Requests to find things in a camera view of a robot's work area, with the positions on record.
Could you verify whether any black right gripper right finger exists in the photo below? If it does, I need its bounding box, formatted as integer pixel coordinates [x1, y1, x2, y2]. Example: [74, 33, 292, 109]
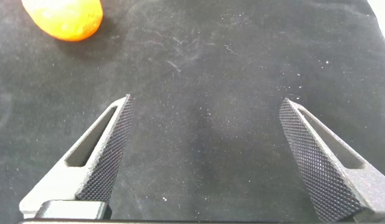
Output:
[278, 97, 385, 223]

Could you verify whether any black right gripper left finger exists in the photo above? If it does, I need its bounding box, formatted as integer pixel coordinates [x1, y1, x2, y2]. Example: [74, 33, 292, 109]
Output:
[19, 94, 134, 219]

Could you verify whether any orange fruit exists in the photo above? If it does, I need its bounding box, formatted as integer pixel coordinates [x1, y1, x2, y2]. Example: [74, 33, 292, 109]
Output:
[21, 0, 104, 42]

